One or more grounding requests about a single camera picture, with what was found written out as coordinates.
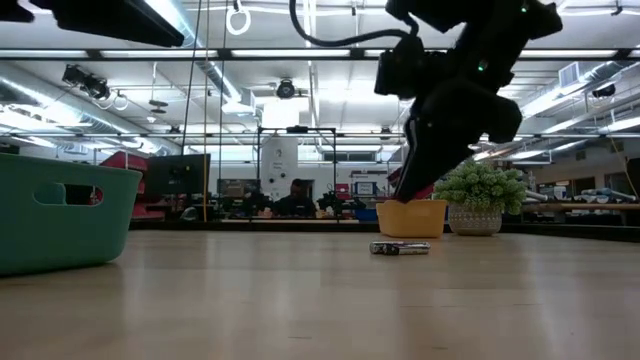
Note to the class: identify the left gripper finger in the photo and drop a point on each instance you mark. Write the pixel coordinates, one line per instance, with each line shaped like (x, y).
(150, 27)

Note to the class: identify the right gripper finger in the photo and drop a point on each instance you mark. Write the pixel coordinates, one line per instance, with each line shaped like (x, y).
(410, 135)
(435, 155)

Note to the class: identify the yellow plastic basket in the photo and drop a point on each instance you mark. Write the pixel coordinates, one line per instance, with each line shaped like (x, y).
(411, 220)

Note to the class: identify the silver Energizer battery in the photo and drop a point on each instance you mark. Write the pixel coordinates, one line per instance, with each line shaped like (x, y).
(402, 248)

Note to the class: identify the teal plastic basket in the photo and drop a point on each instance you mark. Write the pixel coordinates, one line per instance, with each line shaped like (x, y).
(60, 235)

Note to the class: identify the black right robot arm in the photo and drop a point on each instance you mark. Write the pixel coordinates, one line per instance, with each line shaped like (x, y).
(500, 30)

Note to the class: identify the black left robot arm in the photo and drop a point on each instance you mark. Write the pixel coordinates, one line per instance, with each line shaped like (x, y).
(15, 10)

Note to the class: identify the green potted succulent plant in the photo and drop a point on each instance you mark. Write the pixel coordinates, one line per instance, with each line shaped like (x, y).
(482, 185)

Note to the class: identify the blue framed sign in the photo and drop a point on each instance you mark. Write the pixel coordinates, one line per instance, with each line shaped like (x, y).
(365, 188)

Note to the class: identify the blue bin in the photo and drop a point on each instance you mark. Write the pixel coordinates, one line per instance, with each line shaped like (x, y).
(366, 215)

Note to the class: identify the black ceiling fixture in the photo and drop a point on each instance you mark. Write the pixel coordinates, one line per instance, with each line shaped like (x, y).
(604, 91)

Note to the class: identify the person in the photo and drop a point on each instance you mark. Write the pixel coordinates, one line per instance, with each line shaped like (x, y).
(295, 202)

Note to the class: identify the black overhead crossbar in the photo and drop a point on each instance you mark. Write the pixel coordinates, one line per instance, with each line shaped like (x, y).
(300, 54)

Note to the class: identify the red cabinet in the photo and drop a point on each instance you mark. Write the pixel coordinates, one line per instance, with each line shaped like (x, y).
(125, 162)

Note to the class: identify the wooden workbench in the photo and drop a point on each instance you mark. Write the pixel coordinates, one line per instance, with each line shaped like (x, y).
(580, 206)

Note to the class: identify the white pillar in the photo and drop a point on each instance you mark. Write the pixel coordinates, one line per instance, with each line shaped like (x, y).
(270, 150)

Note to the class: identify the black background monitor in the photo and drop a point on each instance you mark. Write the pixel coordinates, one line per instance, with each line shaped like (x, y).
(175, 175)

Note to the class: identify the grey pipe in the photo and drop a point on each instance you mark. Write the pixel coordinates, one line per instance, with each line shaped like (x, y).
(605, 194)

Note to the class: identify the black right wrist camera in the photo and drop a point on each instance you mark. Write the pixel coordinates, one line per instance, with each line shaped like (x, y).
(400, 67)

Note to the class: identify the black metal stand frame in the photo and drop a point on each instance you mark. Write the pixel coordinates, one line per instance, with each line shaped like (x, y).
(297, 129)

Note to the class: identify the black dome ceiling camera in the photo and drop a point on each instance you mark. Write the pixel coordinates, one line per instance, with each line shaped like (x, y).
(285, 89)

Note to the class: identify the black aluminium table frame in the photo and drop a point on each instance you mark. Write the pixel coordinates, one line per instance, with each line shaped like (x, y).
(575, 232)

